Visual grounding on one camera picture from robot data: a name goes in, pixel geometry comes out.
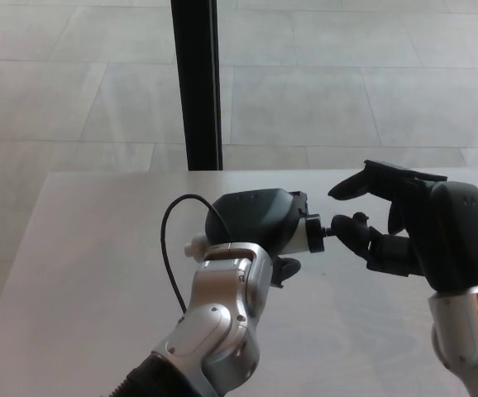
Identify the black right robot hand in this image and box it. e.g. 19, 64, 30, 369
327, 160, 478, 293

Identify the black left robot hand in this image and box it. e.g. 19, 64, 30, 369
203, 188, 313, 290

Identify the white air pump black handle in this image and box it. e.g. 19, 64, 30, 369
184, 211, 368, 262

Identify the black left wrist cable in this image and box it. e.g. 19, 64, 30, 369
160, 194, 232, 315

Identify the black vertical post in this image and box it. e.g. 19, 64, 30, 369
170, 0, 223, 171

